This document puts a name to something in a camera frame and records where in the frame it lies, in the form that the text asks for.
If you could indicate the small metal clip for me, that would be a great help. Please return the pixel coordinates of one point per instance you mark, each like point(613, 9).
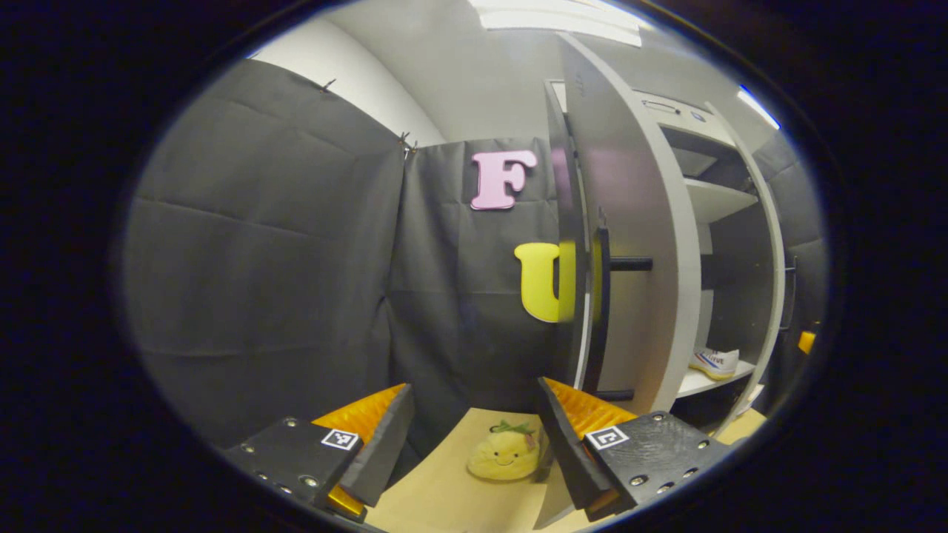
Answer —
point(406, 144)
point(328, 85)

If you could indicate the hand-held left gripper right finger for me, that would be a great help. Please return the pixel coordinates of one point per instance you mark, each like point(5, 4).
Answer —
point(566, 451)

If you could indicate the white shoe cabinet door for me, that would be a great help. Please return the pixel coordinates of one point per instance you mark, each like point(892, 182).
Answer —
point(778, 259)
point(637, 185)

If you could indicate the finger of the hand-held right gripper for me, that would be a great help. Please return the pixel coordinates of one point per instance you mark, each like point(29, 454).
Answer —
point(806, 342)

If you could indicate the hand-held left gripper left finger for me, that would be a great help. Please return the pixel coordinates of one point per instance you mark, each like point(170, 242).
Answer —
point(385, 451)

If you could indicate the white striped canvas shoe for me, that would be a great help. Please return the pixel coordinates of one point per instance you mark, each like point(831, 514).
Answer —
point(715, 363)

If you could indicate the yellow plush toy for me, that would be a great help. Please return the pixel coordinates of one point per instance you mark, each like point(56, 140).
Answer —
point(503, 455)

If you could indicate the white shoe cabinet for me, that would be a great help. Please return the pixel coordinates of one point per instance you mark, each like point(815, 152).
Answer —
point(722, 200)

